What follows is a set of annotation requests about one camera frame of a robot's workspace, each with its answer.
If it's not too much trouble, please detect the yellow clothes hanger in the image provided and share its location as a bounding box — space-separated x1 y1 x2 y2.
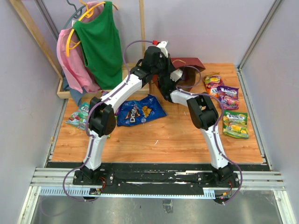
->
65 1 119 57

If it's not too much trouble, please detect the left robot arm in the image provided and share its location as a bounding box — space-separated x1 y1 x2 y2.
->
81 41 176 185

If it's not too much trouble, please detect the green tank top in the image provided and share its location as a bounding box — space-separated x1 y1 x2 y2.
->
71 1 123 91

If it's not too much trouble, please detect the aluminium corner profile left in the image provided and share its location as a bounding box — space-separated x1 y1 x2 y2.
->
35 0 59 39

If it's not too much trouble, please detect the aluminium corner profile right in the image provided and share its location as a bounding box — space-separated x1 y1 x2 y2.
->
236 0 284 70

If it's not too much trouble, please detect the teal snack packet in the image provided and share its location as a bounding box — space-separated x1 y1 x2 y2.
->
65 103 89 130

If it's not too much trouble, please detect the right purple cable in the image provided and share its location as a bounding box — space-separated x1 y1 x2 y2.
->
176 65 243 206

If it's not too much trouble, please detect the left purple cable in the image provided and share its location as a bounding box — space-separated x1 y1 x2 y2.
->
63 39 155 203

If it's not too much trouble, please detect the orange snack packet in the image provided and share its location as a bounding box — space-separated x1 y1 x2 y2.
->
203 73 224 97

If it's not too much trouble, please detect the pink shirt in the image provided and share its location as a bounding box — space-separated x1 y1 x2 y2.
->
55 1 101 94

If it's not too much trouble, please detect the grey clothes hanger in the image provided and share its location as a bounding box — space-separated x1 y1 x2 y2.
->
63 0 86 29

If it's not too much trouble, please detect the blue grey cloth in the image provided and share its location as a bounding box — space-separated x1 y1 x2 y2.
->
62 77 86 106

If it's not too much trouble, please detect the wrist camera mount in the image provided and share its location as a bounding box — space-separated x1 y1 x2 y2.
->
152 40 168 58
170 69 183 82

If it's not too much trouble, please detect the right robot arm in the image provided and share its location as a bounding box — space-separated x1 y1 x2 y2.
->
158 70 237 187

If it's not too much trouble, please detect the red brown paper bag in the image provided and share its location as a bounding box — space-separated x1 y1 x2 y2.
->
153 57 206 102

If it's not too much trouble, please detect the purple cable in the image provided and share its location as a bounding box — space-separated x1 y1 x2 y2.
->
176 65 243 206
63 39 155 203

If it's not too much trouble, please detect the blue Doritos chip bag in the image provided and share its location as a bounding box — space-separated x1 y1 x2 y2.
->
116 94 167 127

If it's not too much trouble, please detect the wooden rack frame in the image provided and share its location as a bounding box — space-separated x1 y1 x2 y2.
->
11 0 145 99

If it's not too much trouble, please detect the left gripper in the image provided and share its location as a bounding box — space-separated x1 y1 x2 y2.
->
152 53 177 76

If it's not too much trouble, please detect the aluminium corner profile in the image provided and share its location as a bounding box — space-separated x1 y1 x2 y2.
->
236 0 284 70
35 0 59 39

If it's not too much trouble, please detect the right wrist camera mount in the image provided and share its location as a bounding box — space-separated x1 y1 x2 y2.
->
170 69 183 82

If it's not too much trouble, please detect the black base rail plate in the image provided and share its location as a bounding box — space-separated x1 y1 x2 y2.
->
72 163 241 196

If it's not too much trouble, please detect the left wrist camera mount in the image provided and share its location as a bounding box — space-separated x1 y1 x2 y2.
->
152 40 168 58

